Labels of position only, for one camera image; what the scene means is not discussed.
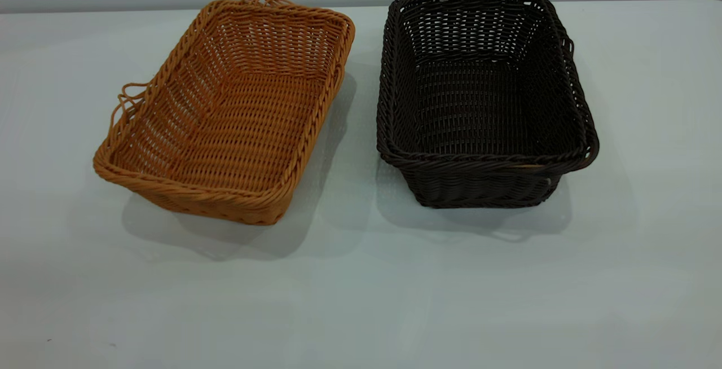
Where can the orange-tan woven wicker basket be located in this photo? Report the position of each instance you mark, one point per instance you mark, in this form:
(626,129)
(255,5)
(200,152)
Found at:
(237,132)

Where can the dark brown woven wicker basket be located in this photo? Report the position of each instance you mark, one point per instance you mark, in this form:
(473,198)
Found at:
(468,104)

